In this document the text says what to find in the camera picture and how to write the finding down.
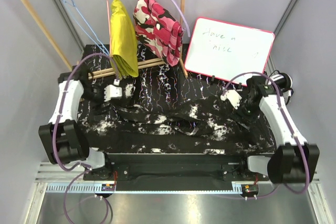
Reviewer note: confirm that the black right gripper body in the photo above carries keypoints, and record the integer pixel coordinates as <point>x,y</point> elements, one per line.
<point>248,108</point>

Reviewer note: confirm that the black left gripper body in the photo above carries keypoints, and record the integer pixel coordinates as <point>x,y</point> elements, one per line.
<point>95,95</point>

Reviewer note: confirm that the black white patterned trousers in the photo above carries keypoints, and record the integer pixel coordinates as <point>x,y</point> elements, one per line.
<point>165,119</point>

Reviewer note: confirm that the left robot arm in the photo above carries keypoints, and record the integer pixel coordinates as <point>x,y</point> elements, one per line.
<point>63,140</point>

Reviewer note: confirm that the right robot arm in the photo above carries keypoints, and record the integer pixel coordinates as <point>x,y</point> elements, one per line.
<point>294,160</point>

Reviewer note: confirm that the pink camouflage trousers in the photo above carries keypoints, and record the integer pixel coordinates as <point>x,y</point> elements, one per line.
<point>158,30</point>

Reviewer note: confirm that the black headphones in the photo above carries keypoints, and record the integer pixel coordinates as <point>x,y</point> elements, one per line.
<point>284,83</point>

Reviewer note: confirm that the yellow-green folded garment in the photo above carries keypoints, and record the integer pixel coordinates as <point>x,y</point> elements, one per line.
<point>124,44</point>

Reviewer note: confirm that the pink framed whiteboard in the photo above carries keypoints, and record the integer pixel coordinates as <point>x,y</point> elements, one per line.
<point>224,50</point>

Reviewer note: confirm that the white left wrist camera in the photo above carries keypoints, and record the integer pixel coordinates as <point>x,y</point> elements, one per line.
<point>112,92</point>

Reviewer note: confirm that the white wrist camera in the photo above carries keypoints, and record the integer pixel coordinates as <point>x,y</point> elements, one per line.
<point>233,97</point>
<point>112,92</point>

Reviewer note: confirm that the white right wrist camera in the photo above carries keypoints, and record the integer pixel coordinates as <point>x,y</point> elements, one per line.
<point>233,97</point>

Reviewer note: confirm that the blue wire hanger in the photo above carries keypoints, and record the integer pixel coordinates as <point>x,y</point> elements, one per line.
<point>75,13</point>

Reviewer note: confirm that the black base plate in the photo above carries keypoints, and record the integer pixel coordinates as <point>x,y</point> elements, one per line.
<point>175,173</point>

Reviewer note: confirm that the aluminium rail frame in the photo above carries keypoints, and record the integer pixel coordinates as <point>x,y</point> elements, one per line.
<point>61,197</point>

